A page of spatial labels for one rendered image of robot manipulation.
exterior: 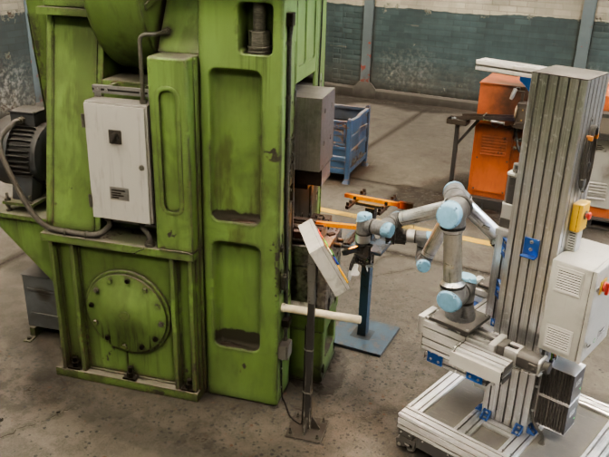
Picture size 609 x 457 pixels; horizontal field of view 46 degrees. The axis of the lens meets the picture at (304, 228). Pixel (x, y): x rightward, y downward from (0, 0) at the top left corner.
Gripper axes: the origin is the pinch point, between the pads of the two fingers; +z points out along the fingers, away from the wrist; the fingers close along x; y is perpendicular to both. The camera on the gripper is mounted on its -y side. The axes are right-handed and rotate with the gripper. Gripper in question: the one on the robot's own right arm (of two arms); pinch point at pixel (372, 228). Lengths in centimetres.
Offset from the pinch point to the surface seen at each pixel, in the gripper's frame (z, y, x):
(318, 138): 28, -55, -17
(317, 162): 28, -41, -17
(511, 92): -73, -16, 333
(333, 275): 6, -3, -71
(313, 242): 17, -17, -68
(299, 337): 38, 70, -15
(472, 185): -46, 82, 336
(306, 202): 45, -2, 23
